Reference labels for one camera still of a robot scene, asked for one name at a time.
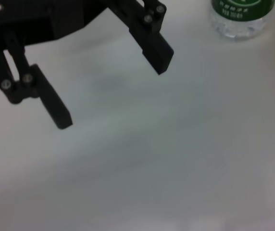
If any clear water bottle green label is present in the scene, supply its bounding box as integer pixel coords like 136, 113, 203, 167
209, 0, 275, 43

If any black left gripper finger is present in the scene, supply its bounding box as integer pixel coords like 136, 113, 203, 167
0, 26, 74, 130
107, 0, 175, 76

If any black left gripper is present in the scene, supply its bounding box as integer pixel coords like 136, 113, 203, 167
0, 0, 119, 48

